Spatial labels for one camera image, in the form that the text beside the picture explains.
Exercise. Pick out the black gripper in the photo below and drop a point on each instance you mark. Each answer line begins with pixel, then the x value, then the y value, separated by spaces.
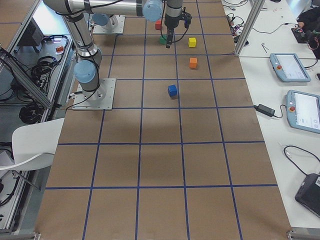
pixel 171 22

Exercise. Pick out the red wooden block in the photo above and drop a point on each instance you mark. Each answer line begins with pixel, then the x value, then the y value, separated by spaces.
pixel 158 25

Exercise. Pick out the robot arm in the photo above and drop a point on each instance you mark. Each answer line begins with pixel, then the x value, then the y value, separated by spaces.
pixel 86 71
pixel 105 20

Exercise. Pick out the green wooden block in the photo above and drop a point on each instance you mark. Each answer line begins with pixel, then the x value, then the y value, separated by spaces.
pixel 163 40

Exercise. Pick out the yellow wooden block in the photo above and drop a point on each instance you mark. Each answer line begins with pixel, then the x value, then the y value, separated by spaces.
pixel 192 42

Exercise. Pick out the orange wooden block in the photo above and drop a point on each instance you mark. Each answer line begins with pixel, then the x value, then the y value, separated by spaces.
pixel 193 62

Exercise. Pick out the blue wooden block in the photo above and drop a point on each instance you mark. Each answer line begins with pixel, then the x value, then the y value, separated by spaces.
pixel 172 90

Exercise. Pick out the black power adapter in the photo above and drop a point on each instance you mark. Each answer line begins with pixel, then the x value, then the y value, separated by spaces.
pixel 264 110

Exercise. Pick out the far teach pendant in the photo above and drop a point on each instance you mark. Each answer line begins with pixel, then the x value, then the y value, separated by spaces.
pixel 288 68

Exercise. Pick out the teach pendant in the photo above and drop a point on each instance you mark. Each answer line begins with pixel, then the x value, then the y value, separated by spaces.
pixel 288 68
pixel 303 111

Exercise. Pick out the near teach pendant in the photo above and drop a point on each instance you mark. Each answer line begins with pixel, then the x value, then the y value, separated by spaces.
pixel 303 111

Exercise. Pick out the white chair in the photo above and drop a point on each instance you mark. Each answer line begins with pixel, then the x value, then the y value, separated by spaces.
pixel 34 146

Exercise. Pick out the black tablet device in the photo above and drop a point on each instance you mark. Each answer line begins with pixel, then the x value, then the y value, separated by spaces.
pixel 308 194

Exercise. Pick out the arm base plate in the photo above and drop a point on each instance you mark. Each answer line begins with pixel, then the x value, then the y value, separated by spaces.
pixel 98 30
pixel 102 99

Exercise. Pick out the aluminium frame post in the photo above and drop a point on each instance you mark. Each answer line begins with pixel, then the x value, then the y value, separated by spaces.
pixel 251 19

